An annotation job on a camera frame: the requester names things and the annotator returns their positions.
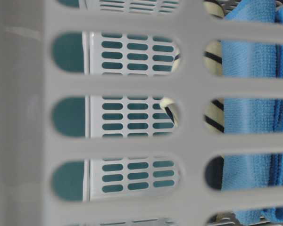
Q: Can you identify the grey plastic shopping basket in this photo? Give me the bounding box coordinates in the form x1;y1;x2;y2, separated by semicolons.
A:
0;0;283;226

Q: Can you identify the cream black striped cloth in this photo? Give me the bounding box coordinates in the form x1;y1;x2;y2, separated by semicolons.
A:
159;0;225;133

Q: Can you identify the blue microfibre cloth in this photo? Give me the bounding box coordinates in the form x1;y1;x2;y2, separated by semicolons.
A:
222;0;283;226

